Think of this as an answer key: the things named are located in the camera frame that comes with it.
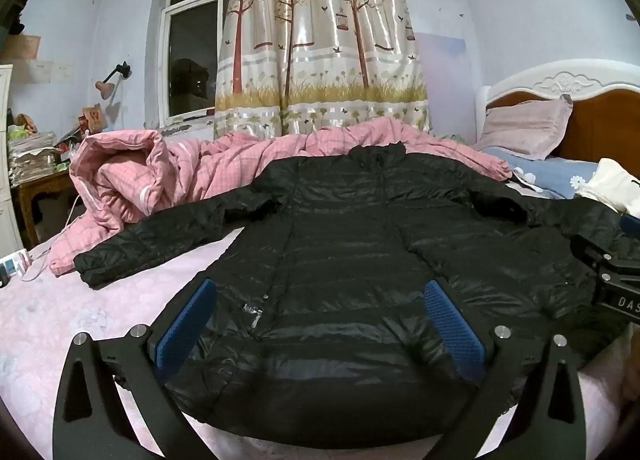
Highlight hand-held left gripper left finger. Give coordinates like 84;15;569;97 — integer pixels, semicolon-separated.
52;279;218;460

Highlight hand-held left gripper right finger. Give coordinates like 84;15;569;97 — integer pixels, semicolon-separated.
424;280;586;460

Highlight black puffer jacket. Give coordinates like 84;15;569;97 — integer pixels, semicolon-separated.
74;142;640;441

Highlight white cloth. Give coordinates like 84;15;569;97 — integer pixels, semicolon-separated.
575;157;640;218

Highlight blue floral pillow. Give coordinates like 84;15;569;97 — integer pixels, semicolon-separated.
482;147;601;201

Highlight white and wood headboard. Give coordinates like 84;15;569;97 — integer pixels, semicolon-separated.
477;60;640;165

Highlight pink pillow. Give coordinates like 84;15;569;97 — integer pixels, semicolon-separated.
472;94;575;161

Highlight pink checked quilt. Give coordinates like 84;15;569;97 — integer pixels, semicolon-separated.
50;117;513;278

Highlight white power strip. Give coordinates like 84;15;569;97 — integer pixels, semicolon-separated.
0;249;33;285

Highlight wooden desk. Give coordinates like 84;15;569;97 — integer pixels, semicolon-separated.
12;167;83;245

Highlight stack of papers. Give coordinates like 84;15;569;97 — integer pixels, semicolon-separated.
7;132;63;185

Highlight white cabinet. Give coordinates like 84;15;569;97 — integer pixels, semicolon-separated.
0;64;26;261

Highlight pink desk lamp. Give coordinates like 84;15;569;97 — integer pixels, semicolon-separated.
95;61;133;100

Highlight tree print curtain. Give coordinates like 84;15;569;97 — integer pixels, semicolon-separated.
214;0;432;138

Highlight brown cardboard sheet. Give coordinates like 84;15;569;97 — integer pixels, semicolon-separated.
0;34;42;61

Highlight white frame window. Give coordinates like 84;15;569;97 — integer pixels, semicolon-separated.
159;0;243;128

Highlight paper sheets on wall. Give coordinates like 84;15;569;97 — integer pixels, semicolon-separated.
25;60;76;85

